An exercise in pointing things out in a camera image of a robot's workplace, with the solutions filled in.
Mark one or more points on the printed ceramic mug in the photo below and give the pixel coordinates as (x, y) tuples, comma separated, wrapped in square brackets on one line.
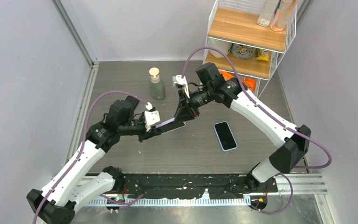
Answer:
[(242, 51)]

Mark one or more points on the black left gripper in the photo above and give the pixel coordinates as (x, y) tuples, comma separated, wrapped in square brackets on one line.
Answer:
[(152, 132)]

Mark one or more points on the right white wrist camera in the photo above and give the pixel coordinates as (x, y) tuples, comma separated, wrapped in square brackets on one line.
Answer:
[(180, 82)]

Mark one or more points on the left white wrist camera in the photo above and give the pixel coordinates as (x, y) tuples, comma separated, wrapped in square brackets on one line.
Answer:
[(151, 115)]

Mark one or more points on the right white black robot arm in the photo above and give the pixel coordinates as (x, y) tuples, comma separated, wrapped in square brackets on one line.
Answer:
[(291, 141)]

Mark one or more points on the yellow snack packet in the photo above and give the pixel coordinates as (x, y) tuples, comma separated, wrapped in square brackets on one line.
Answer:
[(263, 55)]

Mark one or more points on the orange razor box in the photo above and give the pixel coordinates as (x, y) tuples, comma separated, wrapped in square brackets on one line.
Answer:
[(249, 82)]

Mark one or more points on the phone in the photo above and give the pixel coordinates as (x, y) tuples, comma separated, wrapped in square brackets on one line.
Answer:
[(225, 136), (169, 125)]

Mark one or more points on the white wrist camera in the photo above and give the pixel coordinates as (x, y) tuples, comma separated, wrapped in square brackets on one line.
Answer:
[(180, 82), (151, 115)]

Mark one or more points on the phone in light blue case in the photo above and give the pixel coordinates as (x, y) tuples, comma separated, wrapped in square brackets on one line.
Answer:
[(225, 136)]

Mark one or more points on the orange yellow sponge box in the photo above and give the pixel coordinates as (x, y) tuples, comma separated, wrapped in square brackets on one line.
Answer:
[(226, 75)]

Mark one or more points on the white wire wooden shelf rack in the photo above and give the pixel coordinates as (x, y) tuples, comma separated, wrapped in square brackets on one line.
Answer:
[(235, 21)]

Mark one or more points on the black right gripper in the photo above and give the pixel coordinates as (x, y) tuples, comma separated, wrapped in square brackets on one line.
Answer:
[(186, 110)]

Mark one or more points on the green soap pump bottle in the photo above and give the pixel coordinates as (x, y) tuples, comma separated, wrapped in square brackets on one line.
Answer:
[(156, 85)]

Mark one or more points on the clear glass bottle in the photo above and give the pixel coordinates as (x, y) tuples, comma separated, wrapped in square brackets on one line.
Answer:
[(268, 10)]

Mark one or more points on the pink tinted glass bottle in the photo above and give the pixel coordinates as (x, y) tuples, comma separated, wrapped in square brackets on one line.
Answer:
[(282, 15)]

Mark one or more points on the aluminium frame rail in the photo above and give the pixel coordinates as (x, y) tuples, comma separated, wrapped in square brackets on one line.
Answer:
[(69, 18)]

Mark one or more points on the white cup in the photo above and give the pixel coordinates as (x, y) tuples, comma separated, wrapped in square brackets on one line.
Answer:
[(223, 46)]

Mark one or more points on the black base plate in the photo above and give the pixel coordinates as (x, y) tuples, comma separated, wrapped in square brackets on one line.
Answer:
[(183, 186)]

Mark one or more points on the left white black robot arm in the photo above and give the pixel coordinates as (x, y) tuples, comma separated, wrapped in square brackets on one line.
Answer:
[(59, 200)]

